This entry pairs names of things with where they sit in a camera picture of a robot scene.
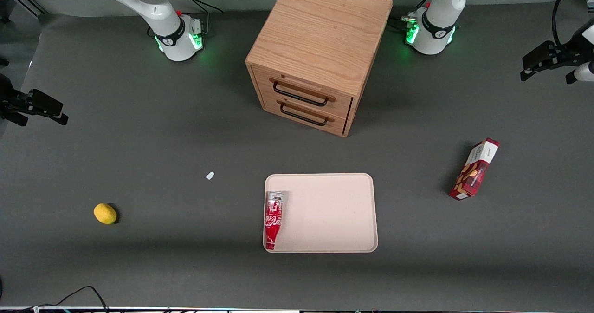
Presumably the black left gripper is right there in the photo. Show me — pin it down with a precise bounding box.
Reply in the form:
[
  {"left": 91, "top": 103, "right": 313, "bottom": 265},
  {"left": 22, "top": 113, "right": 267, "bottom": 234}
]
[{"left": 520, "top": 36, "right": 593, "bottom": 85}]

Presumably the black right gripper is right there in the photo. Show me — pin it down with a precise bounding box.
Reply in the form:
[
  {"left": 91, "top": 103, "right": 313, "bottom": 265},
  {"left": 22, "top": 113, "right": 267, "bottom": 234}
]
[{"left": 0, "top": 74, "right": 69, "bottom": 127}]

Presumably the red cookie box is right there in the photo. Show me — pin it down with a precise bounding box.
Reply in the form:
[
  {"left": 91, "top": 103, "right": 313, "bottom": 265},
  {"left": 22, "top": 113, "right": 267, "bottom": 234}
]
[{"left": 448, "top": 137, "right": 501, "bottom": 201}]

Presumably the beige plastic tray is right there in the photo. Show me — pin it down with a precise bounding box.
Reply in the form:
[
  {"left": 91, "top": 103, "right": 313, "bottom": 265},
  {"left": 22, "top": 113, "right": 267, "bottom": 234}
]
[{"left": 264, "top": 173, "right": 379, "bottom": 254}]

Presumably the yellow lemon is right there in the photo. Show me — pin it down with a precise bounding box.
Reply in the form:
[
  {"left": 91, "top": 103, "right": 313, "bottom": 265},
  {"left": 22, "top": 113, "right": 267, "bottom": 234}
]
[{"left": 93, "top": 203, "right": 118, "bottom": 225}]

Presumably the red cola bottle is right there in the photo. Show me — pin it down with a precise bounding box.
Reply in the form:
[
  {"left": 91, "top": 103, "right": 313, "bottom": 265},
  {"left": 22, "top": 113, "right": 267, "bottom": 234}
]
[{"left": 265, "top": 191, "right": 285, "bottom": 250}]

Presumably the black left arm base cable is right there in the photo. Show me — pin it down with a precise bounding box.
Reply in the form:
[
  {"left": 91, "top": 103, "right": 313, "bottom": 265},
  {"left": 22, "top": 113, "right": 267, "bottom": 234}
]
[{"left": 389, "top": 0, "right": 435, "bottom": 30}]

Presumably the black arm base cable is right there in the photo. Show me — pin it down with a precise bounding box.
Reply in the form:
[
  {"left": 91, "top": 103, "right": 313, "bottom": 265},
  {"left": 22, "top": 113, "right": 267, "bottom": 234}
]
[
  {"left": 178, "top": 0, "right": 224, "bottom": 14},
  {"left": 389, "top": 0, "right": 435, "bottom": 30}
]

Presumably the black cable loop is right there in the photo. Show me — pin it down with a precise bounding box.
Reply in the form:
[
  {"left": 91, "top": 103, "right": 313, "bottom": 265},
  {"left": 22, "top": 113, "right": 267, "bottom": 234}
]
[{"left": 44, "top": 286, "right": 110, "bottom": 312}]

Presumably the black right arm base cable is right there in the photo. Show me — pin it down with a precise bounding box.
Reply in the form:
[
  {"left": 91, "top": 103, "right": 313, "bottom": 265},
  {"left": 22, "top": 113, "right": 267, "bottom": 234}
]
[{"left": 178, "top": 0, "right": 224, "bottom": 14}]

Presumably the black drawer handle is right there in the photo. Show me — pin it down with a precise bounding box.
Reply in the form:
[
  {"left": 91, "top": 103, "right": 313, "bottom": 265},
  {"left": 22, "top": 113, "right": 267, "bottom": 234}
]
[
  {"left": 279, "top": 103, "right": 329, "bottom": 127},
  {"left": 272, "top": 81, "right": 329, "bottom": 107}
]

